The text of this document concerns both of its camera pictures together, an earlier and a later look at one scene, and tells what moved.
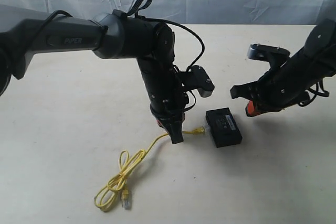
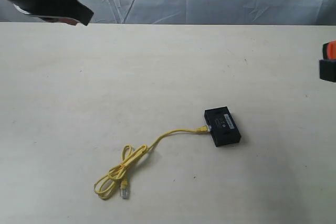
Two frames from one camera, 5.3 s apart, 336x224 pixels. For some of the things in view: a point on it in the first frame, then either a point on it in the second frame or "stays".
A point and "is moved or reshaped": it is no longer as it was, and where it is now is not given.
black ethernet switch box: x=224 y=128 stays
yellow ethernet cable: x=116 y=188 is moved or reshaped
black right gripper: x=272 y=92 → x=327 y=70
